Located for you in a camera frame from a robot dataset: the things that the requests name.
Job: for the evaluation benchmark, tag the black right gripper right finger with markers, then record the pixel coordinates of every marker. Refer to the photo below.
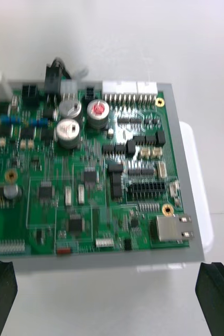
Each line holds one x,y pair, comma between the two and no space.
219,296

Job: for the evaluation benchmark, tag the green circuit board grey frame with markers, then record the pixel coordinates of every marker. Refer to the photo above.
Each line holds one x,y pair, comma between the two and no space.
90,170

